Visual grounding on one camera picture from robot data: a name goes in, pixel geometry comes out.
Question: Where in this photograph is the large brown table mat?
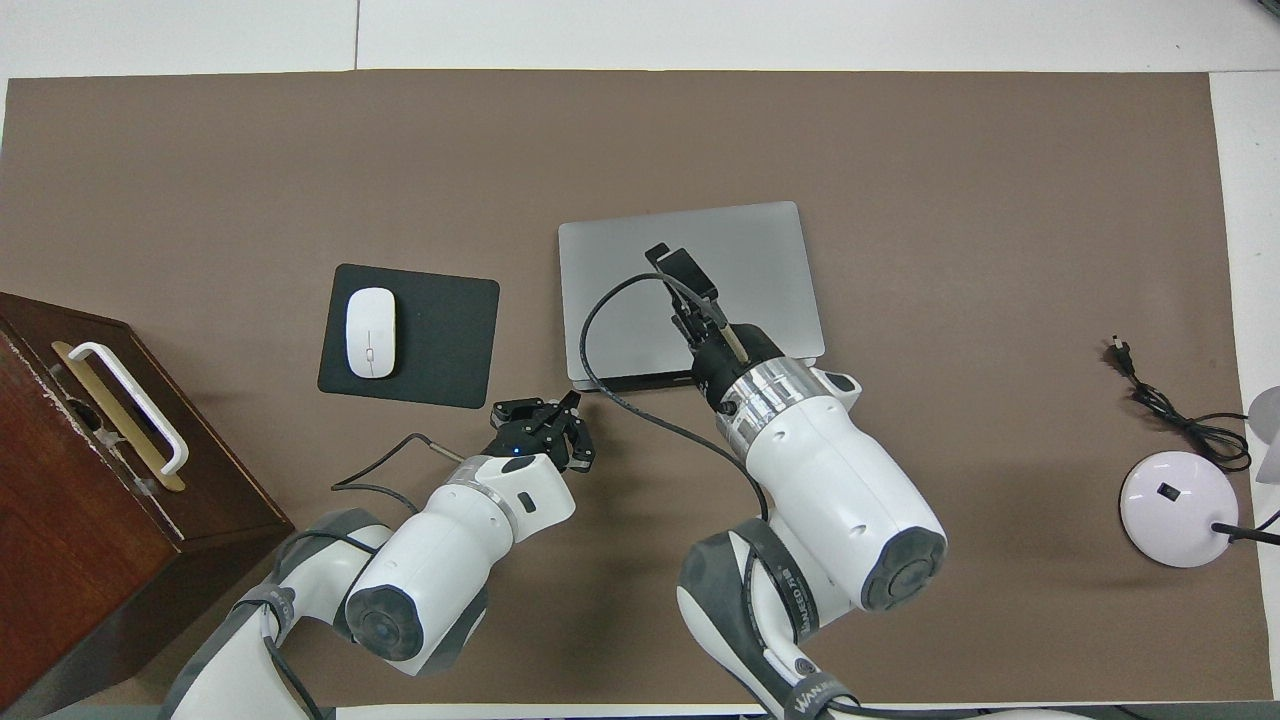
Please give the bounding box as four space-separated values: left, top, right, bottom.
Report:
0 70 1273 707

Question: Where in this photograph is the silver grey laptop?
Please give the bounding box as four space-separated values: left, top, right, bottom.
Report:
558 201 826 392

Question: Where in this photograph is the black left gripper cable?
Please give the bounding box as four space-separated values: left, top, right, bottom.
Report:
330 432 469 516

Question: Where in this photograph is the black lamp power cable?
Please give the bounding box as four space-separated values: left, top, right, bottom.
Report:
1105 337 1253 474

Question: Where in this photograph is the white desk lamp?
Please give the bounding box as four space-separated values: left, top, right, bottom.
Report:
1119 385 1280 569

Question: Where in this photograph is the white box handle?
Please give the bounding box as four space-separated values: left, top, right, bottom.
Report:
68 342 190 476

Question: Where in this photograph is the white computer mouse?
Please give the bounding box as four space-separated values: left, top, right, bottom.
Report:
345 287 398 380

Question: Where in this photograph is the brass handle plate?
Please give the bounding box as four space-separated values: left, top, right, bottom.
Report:
52 342 187 493

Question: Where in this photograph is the black mouse pad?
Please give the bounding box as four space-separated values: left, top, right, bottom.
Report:
317 263 501 410

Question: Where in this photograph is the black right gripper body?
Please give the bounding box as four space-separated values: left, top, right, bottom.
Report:
690 325 763 413

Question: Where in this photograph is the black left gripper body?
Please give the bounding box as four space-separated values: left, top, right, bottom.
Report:
487 415 571 471

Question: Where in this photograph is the dark brown wooden box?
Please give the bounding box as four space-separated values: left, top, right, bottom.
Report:
0 292 295 720

